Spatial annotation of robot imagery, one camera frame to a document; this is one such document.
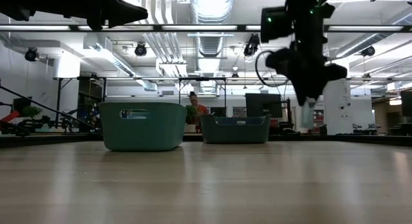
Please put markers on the person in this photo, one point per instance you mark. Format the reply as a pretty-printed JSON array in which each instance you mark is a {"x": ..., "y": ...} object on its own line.
[{"x": 194, "y": 100}]

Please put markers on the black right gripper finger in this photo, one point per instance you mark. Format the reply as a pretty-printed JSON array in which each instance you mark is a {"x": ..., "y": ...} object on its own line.
[
  {"x": 313, "y": 90},
  {"x": 302, "y": 90}
]

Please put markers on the small green background plant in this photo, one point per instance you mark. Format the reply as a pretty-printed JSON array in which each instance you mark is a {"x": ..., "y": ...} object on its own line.
[{"x": 31, "y": 112}]

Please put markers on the dark background shelf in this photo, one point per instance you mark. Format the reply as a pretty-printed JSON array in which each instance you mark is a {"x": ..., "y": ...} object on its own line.
[{"x": 90, "y": 101}]

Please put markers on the green plastic bin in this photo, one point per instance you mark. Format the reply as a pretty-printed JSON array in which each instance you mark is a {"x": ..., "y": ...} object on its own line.
[{"x": 145, "y": 134}]

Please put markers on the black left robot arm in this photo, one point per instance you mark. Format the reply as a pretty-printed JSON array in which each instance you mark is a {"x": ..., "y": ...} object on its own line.
[{"x": 32, "y": 2}]

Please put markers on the small black background screen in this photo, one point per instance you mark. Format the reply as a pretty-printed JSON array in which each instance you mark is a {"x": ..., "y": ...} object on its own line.
[{"x": 22, "y": 104}]

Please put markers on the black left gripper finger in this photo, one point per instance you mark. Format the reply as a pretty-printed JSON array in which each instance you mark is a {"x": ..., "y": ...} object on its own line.
[{"x": 124, "y": 14}]

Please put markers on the black background rig frame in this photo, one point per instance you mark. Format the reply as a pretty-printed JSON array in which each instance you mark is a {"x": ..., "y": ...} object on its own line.
[{"x": 96, "y": 78}]

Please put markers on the dark monitor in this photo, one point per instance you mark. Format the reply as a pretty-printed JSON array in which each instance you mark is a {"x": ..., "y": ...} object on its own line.
[{"x": 407, "y": 103}]

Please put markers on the white rectangular ceiling duct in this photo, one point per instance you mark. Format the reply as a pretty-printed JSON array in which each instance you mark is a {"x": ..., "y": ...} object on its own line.
[{"x": 122, "y": 68}]

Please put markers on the thin black rod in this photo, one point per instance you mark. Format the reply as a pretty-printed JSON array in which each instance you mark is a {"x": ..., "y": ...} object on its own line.
[{"x": 48, "y": 108}]

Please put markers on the black aluminium table frame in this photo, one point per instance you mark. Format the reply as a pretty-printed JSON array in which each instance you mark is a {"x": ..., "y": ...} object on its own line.
[{"x": 354, "y": 139}]

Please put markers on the black background monitor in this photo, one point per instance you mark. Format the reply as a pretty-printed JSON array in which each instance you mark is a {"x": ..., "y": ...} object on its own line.
[{"x": 264, "y": 105}]

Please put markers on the black frame bar with lights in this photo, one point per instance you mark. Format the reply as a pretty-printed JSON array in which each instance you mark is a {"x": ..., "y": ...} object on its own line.
[{"x": 157, "y": 28}]

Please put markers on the red background shelf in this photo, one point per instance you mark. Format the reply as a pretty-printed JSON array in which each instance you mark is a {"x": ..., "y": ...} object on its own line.
[{"x": 317, "y": 121}]

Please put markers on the background plant in white pot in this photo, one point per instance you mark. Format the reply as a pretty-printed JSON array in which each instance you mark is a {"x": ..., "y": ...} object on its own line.
[{"x": 190, "y": 112}]

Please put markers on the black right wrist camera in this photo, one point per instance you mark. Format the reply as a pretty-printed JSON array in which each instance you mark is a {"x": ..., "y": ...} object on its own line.
[{"x": 277, "y": 24}]

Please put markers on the silver round ceiling duct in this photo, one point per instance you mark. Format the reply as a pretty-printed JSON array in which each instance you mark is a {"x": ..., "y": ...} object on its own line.
[{"x": 210, "y": 11}]

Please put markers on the dark blue plastic bin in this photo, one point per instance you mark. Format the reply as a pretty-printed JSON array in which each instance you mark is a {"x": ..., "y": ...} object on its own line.
[{"x": 235, "y": 134}]

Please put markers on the red background robot part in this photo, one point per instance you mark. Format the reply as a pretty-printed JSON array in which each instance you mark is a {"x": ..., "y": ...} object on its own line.
[{"x": 9, "y": 116}]

